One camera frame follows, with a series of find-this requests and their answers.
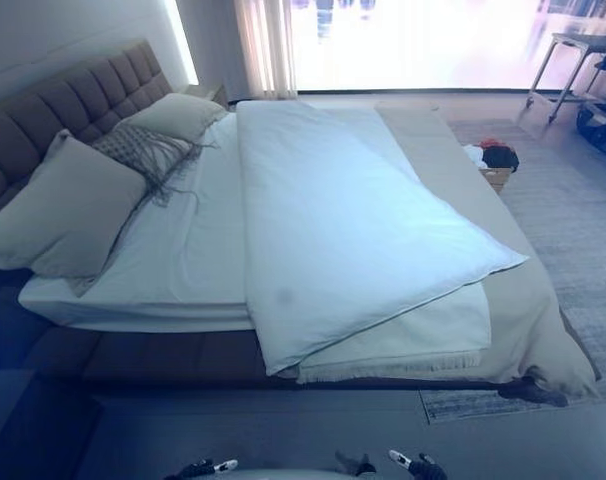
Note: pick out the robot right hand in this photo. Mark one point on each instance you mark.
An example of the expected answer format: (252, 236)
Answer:
(415, 466)

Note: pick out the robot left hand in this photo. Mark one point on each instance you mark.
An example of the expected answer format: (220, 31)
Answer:
(208, 468)

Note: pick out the beige fringed bedspread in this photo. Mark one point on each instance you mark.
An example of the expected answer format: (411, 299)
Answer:
(513, 310)

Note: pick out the white sheeted mattress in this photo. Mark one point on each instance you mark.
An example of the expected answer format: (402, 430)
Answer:
(183, 240)

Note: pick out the white duvet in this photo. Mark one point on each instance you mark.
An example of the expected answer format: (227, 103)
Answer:
(333, 210)

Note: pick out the grey patterned area rug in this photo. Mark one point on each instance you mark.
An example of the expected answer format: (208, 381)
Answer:
(558, 225)

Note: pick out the large beige pillow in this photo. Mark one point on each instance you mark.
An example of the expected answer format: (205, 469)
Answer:
(68, 210)

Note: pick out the wooden basket with clothes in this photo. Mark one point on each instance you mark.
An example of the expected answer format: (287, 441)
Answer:
(493, 162)

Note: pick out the grey knitted fringed cushion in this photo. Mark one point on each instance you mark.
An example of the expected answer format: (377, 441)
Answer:
(143, 147)

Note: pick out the brown tufted upholstered headboard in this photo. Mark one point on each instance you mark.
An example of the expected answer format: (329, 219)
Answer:
(78, 102)

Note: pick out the black wheeled machine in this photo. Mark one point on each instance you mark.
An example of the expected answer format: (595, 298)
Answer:
(603, 105)

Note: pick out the grey metal rolling table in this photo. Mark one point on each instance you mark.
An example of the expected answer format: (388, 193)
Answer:
(565, 75)

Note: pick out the sheer cream curtain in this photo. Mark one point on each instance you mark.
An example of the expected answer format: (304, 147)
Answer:
(265, 47)

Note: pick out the dark brown bed frame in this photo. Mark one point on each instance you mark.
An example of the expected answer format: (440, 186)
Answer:
(133, 352)

